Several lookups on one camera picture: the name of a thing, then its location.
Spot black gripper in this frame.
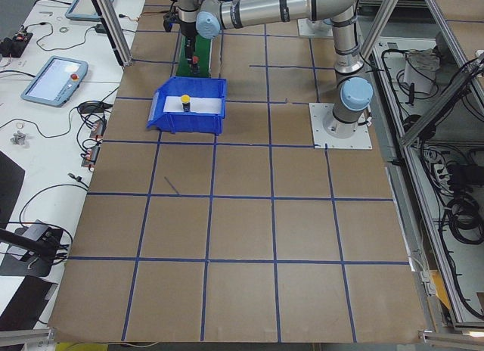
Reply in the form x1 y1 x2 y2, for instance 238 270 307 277
180 21 197 51

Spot red mushroom push button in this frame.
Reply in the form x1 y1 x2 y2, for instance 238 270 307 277
191 56 200 75

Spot yellow mushroom push button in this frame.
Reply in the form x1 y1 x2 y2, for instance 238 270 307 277
180 95 191 112

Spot green conveyor belt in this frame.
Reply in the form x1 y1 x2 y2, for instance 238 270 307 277
176 36 212 78

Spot blue plastic bin left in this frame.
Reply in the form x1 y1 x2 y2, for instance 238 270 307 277
147 76 227 135

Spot white foam pad left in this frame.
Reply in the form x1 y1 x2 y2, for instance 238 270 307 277
163 96 222 114

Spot teach pendant with screen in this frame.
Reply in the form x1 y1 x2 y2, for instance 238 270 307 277
20 56 88 107

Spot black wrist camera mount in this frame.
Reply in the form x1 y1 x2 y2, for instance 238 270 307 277
163 10 179 33

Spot aluminium frame post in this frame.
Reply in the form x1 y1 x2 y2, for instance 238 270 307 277
91 0 132 67

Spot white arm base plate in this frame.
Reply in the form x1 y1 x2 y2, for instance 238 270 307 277
297 18 333 39
309 103 372 150

